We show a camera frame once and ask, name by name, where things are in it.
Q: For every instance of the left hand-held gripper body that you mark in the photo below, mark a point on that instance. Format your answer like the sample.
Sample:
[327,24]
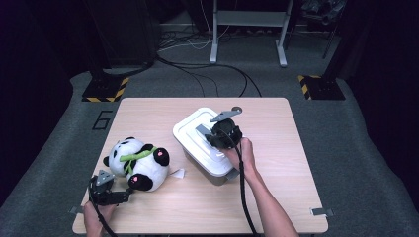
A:
[102,191]

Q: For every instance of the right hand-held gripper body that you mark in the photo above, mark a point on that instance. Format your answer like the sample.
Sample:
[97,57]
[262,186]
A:
[229,133]

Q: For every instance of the white box lid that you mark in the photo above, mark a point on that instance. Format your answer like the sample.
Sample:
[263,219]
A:
[191,131]

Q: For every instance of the black white panda plush toy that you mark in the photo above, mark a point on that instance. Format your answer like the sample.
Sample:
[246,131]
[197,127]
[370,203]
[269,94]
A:
[148,168]

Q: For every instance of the translucent grey storage box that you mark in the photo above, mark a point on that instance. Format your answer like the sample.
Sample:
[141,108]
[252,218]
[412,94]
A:
[215,179]

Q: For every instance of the person's left hand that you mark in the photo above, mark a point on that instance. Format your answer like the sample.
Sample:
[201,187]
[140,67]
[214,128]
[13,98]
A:
[95,219]

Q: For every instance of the person's right hand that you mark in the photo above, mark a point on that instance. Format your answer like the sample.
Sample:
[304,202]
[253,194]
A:
[247,158]

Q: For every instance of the black yellow striped stand base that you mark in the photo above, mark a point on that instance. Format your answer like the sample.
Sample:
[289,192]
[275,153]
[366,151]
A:
[105,89]
[324,88]

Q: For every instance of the dark equipment pile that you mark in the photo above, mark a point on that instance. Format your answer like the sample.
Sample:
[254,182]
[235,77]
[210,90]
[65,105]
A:
[324,11]

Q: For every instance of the grey metal table bracket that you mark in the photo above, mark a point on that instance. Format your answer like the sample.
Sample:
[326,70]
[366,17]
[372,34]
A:
[321,211]
[77,210]

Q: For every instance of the white metal table frame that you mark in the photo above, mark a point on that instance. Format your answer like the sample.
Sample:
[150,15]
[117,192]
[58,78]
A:
[250,18]

